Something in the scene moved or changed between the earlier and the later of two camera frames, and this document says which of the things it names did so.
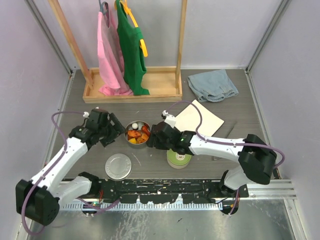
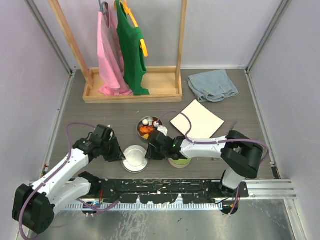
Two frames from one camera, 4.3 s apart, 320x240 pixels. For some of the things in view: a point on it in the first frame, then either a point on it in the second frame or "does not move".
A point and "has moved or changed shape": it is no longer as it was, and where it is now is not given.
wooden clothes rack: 165,83 does not move
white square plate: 189,119 does not move
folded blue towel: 212,86 does not move
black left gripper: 117,129 → 117,154
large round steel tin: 137,132 has moved or changed shape
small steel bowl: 177,166 does not move
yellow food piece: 132,141 → 146,136
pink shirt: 114,77 does not move
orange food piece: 133,134 → 146,129
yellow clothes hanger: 142,43 does not move
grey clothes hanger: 101,7 does not move
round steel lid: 118,167 → 135,161
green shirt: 133,59 does not move
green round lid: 179,160 does not move
